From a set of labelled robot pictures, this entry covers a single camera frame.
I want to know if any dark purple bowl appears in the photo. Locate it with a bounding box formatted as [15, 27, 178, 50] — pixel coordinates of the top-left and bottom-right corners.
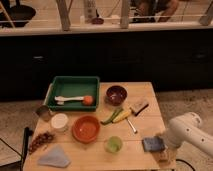
[105, 85, 127, 106]

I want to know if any red grape bunch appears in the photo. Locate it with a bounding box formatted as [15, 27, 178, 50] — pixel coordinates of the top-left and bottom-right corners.
[28, 132, 54, 154]

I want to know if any green plastic cup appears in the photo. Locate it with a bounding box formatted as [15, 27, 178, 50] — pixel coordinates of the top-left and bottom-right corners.
[105, 136, 123, 153]

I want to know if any metal utensil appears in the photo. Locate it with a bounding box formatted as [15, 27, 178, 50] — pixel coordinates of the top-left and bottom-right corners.
[126, 118, 138, 134]

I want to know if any red orange bowl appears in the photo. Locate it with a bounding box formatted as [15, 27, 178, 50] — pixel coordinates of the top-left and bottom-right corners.
[72, 115, 100, 144]

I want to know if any white round container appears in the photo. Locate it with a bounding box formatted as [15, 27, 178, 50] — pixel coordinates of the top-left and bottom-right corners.
[50, 113, 69, 132]

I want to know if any green plastic tray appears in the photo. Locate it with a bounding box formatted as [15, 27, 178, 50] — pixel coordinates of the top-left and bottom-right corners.
[45, 76, 99, 111]

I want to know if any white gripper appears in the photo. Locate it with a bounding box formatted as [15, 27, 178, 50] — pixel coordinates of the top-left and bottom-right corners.
[158, 148, 177, 163]

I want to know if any dark red object on ledge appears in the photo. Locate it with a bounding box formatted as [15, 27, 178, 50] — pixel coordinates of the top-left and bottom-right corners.
[91, 17, 104, 25]

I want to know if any orange ball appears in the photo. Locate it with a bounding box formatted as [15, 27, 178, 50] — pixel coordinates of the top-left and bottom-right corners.
[83, 96, 94, 106]

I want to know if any black round stool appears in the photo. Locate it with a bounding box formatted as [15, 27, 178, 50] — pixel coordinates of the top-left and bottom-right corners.
[0, 5, 36, 27]

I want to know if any blue sponge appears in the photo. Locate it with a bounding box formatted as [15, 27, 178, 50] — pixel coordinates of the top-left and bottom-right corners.
[142, 136, 165, 152]

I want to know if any small metal cup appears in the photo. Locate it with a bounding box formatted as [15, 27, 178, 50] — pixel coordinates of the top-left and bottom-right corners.
[36, 105, 51, 122]

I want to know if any white toy bone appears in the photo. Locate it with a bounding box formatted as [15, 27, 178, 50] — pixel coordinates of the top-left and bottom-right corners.
[54, 96, 84, 105]

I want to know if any yellow corn cob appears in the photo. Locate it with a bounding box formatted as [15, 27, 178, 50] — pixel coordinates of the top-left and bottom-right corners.
[112, 110, 132, 123]

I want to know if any seated person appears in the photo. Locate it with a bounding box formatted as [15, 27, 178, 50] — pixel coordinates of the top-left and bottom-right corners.
[133, 0, 179, 23]

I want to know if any black chair frame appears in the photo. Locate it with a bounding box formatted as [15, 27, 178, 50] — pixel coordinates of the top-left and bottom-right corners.
[0, 127, 33, 171]

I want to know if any wooden scrub brush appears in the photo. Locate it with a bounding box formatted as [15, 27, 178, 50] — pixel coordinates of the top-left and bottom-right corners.
[130, 99, 149, 116]

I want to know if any black floor cable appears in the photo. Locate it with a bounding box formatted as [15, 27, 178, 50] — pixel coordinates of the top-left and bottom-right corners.
[175, 158, 198, 171]

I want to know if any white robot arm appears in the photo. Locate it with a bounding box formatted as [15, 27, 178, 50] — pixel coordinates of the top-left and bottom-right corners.
[158, 112, 213, 163]

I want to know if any light blue cloth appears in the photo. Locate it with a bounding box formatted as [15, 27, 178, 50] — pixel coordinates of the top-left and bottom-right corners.
[37, 145, 71, 168]

